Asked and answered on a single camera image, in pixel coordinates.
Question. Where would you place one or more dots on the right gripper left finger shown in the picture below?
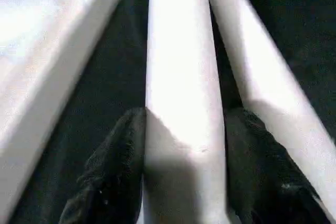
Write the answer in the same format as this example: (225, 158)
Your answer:
(113, 177)

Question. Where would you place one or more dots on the white plastic table leg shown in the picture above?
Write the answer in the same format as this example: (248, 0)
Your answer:
(262, 77)
(181, 77)

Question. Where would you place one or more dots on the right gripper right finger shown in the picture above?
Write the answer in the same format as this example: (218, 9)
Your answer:
(268, 177)

